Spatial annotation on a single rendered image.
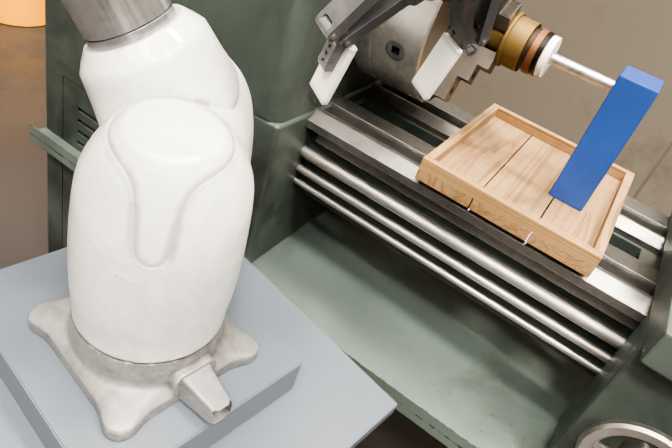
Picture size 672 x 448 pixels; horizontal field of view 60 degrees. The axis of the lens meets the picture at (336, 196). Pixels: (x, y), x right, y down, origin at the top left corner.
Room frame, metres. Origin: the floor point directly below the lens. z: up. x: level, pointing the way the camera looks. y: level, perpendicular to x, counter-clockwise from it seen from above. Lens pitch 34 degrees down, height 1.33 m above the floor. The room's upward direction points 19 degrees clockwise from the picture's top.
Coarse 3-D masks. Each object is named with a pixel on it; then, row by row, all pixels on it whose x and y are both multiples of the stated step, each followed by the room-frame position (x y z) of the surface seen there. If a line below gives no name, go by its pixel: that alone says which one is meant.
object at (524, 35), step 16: (496, 32) 0.96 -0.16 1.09; (512, 32) 0.95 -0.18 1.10; (528, 32) 0.94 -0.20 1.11; (544, 32) 0.95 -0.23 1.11; (496, 48) 0.96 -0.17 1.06; (512, 48) 0.94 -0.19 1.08; (528, 48) 0.94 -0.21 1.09; (544, 48) 0.93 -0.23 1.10; (496, 64) 0.96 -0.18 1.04; (512, 64) 0.94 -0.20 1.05; (528, 64) 0.93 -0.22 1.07
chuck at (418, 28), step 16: (400, 16) 0.89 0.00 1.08; (416, 16) 0.88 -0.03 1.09; (432, 16) 0.87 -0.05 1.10; (448, 16) 0.92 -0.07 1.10; (384, 32) 0.90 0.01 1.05; (400, 32) 0.88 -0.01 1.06; (416, 32) 0.87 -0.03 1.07; (432, 32) 0.88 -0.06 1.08; (448, 32) 0.95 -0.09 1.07; (384, 48) 0.90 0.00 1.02; (416, 48) 0.87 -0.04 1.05; (432, 48) 0.91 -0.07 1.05; (384, 64) 0.91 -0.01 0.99; (400, 64) 0.89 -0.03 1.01; (416, 64) 0.88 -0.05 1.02; (384, 80) 0.95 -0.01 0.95; (400, 80) 0.91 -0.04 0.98; (416, 96) 0.93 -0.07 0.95; (432, 96) 1.00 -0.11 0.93
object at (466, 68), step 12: (480, 48) 0.96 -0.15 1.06; (468, 60) 0.95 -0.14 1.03; (480, 60) 0.95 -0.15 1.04; (492, 60) 0.95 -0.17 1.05; (456, 72) 0.95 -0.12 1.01; (468, 72) 0.94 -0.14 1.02; (444, 84) 0.94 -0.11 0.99; (456, 84) 0.96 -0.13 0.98; (420, 96) 0.94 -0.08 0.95; (444, 96) 0.93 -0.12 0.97
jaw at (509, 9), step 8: (504, 0) 0.95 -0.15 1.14; (512, 0) 0.97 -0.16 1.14; (504, 8) 0.95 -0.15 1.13; (512, 8) 0.95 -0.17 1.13; (520, 8) 0.97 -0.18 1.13; (496, 16) 0.95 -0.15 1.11; (504, 16) 0.94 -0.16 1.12; (512, 16) 0.94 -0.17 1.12; (496, 24) 0.95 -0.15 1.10; (504, 24) 0.95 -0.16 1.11
